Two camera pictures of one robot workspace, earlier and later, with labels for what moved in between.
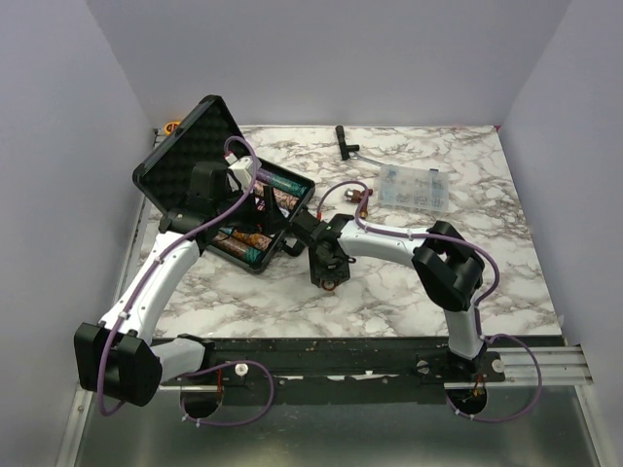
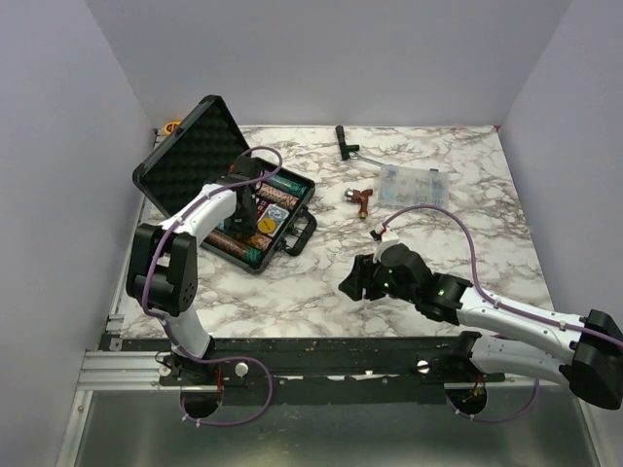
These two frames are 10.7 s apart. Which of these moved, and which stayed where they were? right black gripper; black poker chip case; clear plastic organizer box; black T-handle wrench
Moved: right black gripper
Stayed: black poker chip case; black T-handle wrench; clear plastic organizer box
